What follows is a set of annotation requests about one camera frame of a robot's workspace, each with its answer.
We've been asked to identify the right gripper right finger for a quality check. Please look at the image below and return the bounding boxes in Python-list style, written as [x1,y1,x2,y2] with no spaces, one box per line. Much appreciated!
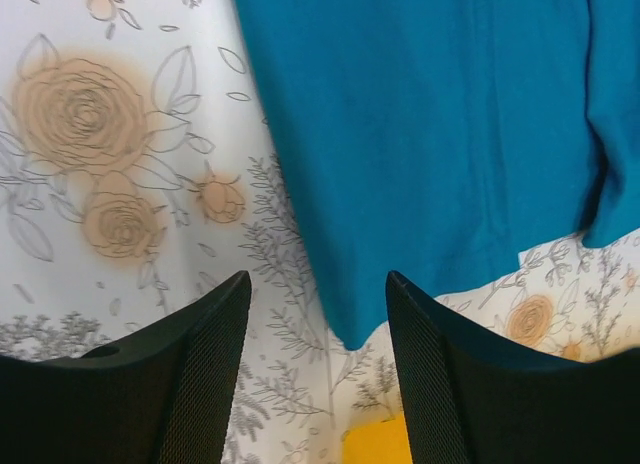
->
[386,272,639,464]

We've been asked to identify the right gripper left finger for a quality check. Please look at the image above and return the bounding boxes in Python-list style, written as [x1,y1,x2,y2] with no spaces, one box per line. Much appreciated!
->
[1,271,251,463]

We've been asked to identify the blue t shirt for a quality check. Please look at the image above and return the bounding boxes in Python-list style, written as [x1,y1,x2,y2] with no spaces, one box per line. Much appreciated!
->
[234,0,639,350]

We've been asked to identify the yellow plastic bin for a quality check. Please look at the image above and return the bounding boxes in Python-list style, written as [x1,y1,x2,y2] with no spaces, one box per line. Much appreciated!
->
[342,413,413,464]

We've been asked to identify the floral table mat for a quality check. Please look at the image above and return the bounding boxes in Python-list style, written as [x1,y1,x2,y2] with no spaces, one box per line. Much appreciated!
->
[1,0,639,463]

